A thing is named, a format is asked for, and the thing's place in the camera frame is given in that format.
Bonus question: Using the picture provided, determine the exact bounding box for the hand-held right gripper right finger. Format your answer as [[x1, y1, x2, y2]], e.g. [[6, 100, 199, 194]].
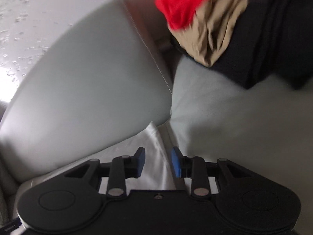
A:
[[171, 146, 252, 199]]

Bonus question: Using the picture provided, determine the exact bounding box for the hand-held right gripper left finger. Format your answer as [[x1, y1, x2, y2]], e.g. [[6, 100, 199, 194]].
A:
[[64, 147, 146, 198]]

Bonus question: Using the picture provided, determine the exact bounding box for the white t-shirt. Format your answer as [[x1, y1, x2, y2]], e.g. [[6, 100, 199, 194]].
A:
[[98, 121, 187, 194]]

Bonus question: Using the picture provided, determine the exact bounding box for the grey sofa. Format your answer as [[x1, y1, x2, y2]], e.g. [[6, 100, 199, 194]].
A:
[[0, 0, 313, 226]]

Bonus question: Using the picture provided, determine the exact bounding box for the tan cloth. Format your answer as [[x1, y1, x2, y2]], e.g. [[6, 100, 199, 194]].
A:
[[171, 0, 291, 68]]

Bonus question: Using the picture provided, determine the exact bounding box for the black cloth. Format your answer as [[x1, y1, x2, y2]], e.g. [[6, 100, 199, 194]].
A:
[[171, 0, 313, 90]]

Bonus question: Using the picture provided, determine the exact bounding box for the red cloth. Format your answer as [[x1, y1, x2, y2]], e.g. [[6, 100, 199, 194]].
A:
[[155, 0, 253, 31]]

